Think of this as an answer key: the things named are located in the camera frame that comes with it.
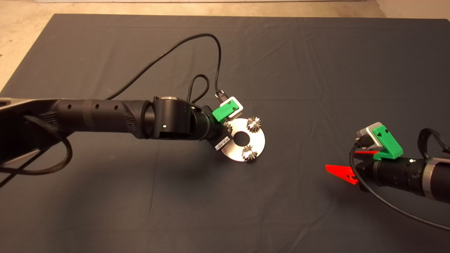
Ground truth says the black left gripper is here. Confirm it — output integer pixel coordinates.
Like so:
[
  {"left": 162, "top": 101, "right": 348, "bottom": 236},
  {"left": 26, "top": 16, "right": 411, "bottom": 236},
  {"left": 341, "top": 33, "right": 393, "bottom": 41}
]
[{"left": 201, "top": 104, "right": 234, "bottom": 151}]

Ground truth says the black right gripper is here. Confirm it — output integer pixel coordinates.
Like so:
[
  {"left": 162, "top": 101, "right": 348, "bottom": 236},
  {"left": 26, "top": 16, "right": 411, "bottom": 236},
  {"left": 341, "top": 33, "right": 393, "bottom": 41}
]
[{"left": 325, "top": 150, "right": 380, "bottom": 192}]

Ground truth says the round metal carrier plate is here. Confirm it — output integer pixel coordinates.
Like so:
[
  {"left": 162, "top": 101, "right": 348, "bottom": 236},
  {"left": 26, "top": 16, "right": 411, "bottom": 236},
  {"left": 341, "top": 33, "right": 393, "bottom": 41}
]
[{"left": 221, "top": 118, "right": 266, "bottom": 163}]

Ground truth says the dark grey table cloth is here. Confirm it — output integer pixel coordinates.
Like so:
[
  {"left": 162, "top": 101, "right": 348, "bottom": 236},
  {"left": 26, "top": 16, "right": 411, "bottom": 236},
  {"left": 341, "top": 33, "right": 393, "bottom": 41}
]
[{"left": 0, "top": 13, "right": 450, "bottom": 253}]

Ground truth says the green left camera mount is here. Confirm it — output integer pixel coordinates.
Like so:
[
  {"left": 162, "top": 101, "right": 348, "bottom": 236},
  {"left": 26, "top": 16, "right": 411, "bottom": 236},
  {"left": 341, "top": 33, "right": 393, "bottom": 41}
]
[{"left": 212, "top": 99, "right": 237, "bottom": 123}]

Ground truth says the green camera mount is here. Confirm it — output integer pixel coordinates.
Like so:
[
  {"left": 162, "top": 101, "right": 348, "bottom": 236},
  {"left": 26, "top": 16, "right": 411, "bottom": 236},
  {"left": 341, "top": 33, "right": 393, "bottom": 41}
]
[
  {"left": 372, "top": 125, "right": 404, "bottom": 161},
  {"left": 212, "top": 99, "right": 237, "bottom": 123}
]

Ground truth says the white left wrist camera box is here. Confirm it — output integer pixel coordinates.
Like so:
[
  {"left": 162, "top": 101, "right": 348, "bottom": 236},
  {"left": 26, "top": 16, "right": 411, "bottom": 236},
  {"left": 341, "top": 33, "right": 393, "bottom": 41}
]
[{"left": 220, "top": 97, "right": 244, "bottom": 120}]

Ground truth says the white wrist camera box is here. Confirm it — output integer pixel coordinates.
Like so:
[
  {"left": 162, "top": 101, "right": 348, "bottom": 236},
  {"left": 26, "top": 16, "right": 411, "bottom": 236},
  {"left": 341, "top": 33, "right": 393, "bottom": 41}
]
[
  {"left": 356, "top": 122, "right": 384, "bottom": 150},
  {"left": 220, "top": 97, "right": 244, "bottom": 120}
]

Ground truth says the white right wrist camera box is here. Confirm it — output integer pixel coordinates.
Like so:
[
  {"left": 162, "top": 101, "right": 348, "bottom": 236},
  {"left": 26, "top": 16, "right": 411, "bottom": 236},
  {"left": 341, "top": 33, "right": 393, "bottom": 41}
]
[{"left": 356, "top": 122, "right": 384, "bottom": 150}]

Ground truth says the green right camera mount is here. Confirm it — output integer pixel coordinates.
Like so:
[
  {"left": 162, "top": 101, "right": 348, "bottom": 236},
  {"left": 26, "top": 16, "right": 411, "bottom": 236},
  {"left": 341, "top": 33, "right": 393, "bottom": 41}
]
[{"left": 372, "top": 125, "right": 404, "bottom": 161}]

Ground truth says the braided black left arm cable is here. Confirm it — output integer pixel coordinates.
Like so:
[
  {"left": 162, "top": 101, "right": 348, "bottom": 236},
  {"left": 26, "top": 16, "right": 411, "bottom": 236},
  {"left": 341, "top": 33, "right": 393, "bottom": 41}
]
[{"left": 186, "top": 74, "right": 211, "bottom": 104}]

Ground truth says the braided black arm cable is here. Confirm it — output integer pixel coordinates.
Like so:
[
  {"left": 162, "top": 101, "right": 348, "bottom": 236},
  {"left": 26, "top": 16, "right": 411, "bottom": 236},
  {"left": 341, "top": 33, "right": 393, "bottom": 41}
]
[
  {"left": 186, "top": 74, "right": 211, "bottom": 104},
  {"left": 417, "top": 128, "right": 450, "bottom": 158}
]

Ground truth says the braided black right arm cable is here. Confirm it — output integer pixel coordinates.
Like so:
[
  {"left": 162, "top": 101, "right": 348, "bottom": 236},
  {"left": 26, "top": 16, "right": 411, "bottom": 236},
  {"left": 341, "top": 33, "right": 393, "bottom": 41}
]
[{"left": 417, "top": 128, "right": 450, "bottom": 158}]

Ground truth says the thick braided black sleeve cable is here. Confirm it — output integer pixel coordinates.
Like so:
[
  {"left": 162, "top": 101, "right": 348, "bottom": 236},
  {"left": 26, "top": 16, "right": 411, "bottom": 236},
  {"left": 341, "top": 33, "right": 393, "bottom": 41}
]
[{"left": 0, "top": 115, "right": 73, "bottom": 176}]

